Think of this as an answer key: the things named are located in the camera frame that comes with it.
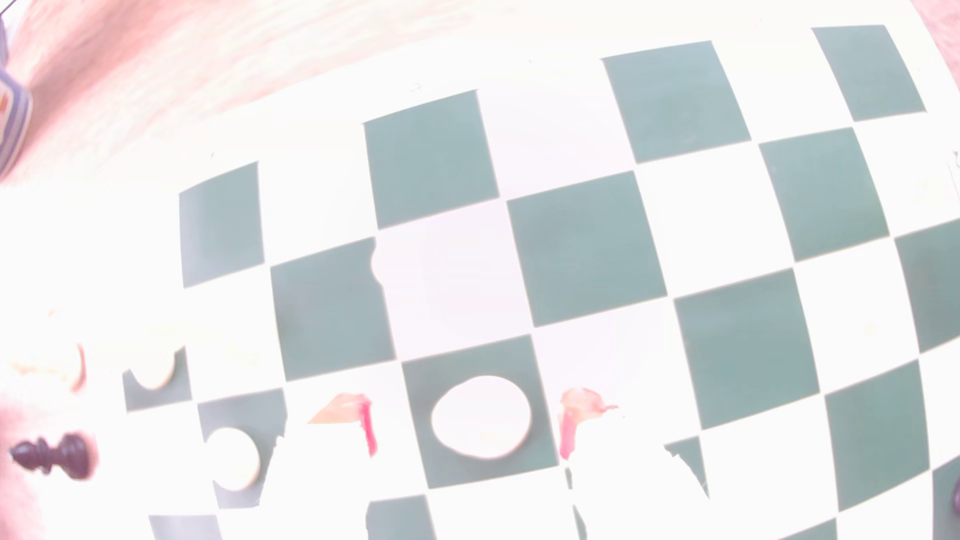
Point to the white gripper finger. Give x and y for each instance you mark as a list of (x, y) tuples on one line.
[(622, 487), (315, 480)]

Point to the white chess pawn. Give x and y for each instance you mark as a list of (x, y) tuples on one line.
[(154, 369), (234, 459)]

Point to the green white chess board mat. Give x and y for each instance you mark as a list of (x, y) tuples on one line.
[(585, 247)]

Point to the black chess piece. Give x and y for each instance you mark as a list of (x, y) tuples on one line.
[(64, 455)]

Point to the white chess piece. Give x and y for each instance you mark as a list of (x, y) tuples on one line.
[(52, 367)]

